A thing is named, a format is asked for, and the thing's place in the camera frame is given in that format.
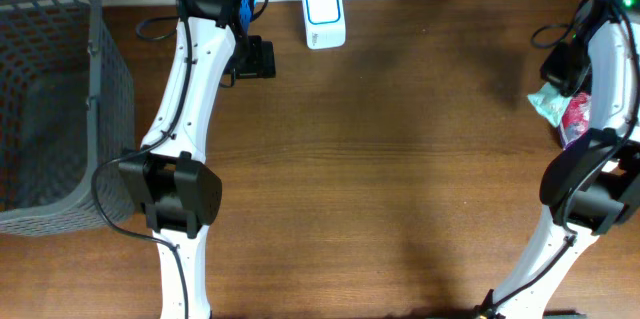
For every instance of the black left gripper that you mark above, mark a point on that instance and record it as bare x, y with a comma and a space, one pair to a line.
261, 58

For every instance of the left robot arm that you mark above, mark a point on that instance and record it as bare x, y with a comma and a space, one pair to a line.
168, 179

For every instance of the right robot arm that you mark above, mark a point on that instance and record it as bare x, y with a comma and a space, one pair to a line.
593, 184

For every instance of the white barcode scanner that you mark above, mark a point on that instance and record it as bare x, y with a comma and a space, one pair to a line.
324, 22

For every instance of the pink purple snack packet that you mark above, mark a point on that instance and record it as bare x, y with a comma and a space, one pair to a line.
575, 120

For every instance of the grey plastic mesh basket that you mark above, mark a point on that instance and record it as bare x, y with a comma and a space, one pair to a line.
67, 106

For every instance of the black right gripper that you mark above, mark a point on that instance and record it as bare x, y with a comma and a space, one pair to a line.
549, 73

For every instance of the light green wipes packet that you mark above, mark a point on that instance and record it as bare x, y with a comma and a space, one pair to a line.
549, 103

